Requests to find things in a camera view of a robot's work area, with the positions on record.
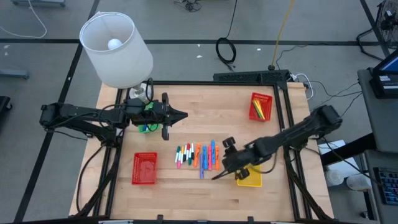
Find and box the orange slim pen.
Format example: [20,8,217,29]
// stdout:
[253,100,264,120]

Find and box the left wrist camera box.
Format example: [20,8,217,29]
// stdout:
[124,97,146,116]

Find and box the grey desk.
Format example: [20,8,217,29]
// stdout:
[357,68,398,153]

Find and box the coiled black floor cable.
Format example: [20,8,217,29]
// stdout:
[215,0,239,71]

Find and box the computer monitor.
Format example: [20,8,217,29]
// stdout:
[369,49,398,100]

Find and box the yellow plastic basket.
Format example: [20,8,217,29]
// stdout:
[236,164,263,188]

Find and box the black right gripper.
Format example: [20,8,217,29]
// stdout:
[211,136,268,181]

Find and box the black floor fan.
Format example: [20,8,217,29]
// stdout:
[356,0,398,62]

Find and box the yellow slim pen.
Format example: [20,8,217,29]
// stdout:
[254,99,266,121]

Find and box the white shade table lamp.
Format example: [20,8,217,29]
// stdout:
[79,11,154,103]

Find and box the black keyboard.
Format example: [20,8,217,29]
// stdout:
[373,167,398,206]

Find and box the green plastic basket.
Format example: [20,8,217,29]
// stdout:
[138,101,161,134]

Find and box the black table frame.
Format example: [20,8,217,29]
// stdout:
[74,68,335,223]

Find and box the red plastic basket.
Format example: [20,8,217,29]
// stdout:
[131,152,158,185]
[248,91,274,123]

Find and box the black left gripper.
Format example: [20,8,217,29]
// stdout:
[130,92,188,141]

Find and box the green slim pen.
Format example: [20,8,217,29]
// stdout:
[252,100,262,120]

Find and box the translucent plastic cup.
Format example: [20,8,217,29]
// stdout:
[325,169,345,187]
[346,174,373,191]

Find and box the yellow hanging cord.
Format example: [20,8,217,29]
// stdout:
[270,0,295,71]

